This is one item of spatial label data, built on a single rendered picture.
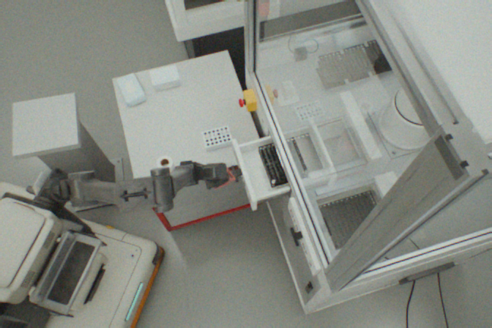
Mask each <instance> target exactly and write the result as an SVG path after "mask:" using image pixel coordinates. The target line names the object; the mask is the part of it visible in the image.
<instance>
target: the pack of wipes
mask: <svg viewBox="0 0 492 328"><path fill-rule="evenodd" d="M116 84H118V86H119V89H120V91H121V93H122V96H123V98H124V100H125V101H126V103H127V106H128V107H131V106H134V105H135V104H137V103H141V102H143V101H145V100H146V95H145V93H144V91H143V89H142V87H141V85H140V84H139V82H138V79H137V77H136V75H135V73H131V74H129V75H126V76H123V77H121V78H118V80H116Z"/></svg>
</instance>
